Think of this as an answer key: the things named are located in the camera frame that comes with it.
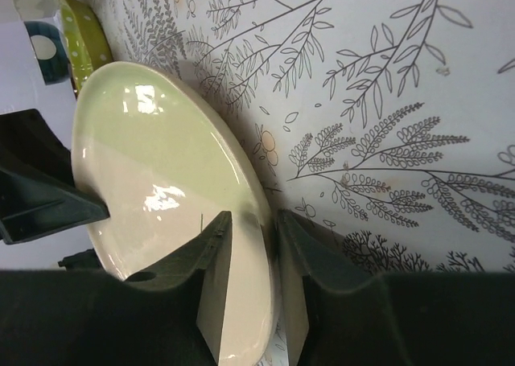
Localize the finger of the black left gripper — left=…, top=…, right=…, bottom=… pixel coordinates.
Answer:
left=1, top=109, right=109, bottom=245

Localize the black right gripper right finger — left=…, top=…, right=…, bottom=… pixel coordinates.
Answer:
left=277, top=210, right=514, bottom=365

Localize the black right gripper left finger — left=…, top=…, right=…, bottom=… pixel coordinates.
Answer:
left=1, top=212, right=233, bottom=365

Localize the beige green floral plate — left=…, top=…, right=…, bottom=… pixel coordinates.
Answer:
left=72, top=61, right=279, bottom=365

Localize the green dotted scalloped plate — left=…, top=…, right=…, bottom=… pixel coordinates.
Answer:
left=60, top=0, right=113, bottom=95

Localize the small white dark bowl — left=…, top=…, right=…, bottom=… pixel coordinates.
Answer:
left=24, top=21, right=70, bottom=85

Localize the floral patterned table mat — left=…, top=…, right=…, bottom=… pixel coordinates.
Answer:
left=85, top=0, right=514, bottom=272

